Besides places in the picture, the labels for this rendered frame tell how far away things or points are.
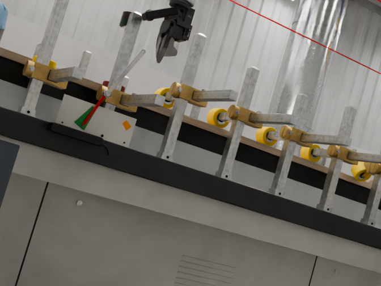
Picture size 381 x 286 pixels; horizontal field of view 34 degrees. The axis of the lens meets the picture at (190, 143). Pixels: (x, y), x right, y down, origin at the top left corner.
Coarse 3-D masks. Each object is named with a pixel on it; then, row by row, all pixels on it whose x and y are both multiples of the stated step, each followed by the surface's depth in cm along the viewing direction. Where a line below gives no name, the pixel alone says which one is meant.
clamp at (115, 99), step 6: (102, 90) 203; (114, 90) 205; (96, 96) 206; (114, 96) 205; (120, 96) 206; (108, 102) 204; (114, 102) 205; (120, 108) 211; (126, 108) 207; (132, 108) 208
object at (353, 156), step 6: (318, 150) 269; (324, 150) 266; (318, 156) 272; (324, 156) 266; (348, 156) 253; (354, 156) 250; (360, 156) 247; (366, 156) 244; (372, 156) 241; (378, 156) 239; (372, 162) 243; (378, 162) 239
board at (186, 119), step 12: (0, 48) 207; (12, 60) 209; (24, 60) 211; (84, 84) 221; (96, 84) 223; (156, 108) 235; (192, 120) 242; (216, 132) 248; (228, 132) 250; (252, 144) 256; (264, 144) 259; (312, 168) 272; (324, 168) 275; (348, 180) 281
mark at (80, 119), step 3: (90, 108) 201; (87, 111) 201; (90, 111) 201; (84, 114) 200; (87, 114) 201; (93, 114) 202; (81, 117) 200; (84, 117) 200; (90, 117) 201; (78, 120) 199; (81, 120) 200; (75, 123) 199; (78, 123) 199; (81, 123) 200; (87, 123) 201; (78, 126) 200; (81, 126) 200; (84, 126) 200
